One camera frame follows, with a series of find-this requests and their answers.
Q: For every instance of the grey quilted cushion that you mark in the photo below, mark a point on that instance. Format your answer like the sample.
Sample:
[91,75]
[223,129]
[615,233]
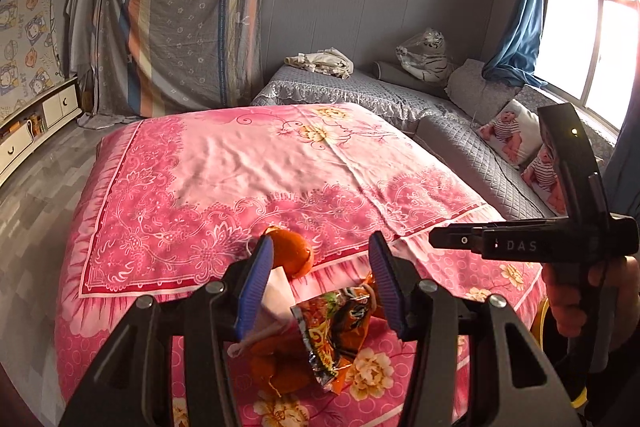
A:
[475,89]

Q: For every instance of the pink floral blanket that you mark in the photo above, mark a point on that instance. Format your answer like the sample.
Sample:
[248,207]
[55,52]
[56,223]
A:
[225,167]

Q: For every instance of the white low cabinet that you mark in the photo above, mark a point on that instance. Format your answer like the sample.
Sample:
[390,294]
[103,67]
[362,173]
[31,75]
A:
[62,101]

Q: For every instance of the blue curtain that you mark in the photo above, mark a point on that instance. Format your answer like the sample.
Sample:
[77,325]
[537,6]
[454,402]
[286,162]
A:
[525,7]

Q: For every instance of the grey quilted sofa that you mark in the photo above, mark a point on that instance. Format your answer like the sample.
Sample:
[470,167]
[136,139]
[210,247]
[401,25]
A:
[450,142]

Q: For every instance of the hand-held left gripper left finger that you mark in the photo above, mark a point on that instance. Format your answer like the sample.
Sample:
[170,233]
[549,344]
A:
[255,287]

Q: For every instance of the shiny printed snack packet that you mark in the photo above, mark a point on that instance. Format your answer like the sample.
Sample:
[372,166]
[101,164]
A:
[325,322]

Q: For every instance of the person's torso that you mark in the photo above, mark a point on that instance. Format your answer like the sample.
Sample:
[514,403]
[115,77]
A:
[627,157]

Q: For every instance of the tiger plush in plastic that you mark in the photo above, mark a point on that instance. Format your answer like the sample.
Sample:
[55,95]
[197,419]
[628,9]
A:
[430,57]

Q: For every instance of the person's right hand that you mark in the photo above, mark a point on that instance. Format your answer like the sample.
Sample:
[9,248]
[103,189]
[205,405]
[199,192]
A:
[565,307]

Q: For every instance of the grey bolster pillow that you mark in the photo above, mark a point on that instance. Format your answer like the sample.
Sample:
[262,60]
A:
[387,74]

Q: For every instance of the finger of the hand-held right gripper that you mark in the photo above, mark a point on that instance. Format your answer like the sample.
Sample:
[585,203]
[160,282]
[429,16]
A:
[457,238]

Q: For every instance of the large bright window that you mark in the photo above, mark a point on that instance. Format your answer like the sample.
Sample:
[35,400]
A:
[570,32]

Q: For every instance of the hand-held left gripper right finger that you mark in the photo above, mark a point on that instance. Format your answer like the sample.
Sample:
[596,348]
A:
[387,287]

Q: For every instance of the baby print pillow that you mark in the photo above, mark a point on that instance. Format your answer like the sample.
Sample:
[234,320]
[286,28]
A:
[510,127]
[542,177]

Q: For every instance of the cartoon print wall cloth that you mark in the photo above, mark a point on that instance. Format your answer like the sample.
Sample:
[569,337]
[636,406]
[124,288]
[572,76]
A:
[25,47]

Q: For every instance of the white draped cloth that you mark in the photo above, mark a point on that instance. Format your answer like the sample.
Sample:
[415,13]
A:
[82,7]

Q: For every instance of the person's right forearm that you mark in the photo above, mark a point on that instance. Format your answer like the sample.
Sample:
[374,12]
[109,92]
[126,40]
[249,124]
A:
[617,387]

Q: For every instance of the striped grey hanging cloth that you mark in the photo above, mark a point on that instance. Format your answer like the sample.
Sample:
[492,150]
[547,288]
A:
[190,17]

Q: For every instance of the white plastic bag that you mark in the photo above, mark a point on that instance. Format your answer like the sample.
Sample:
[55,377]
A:
[277,297]

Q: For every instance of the orange plastic bag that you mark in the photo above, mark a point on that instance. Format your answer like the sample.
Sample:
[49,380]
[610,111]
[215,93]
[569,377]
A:
[292,252]

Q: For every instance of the crumpled cream cloth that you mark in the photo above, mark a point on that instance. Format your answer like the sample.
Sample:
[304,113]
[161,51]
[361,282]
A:
[320,63]

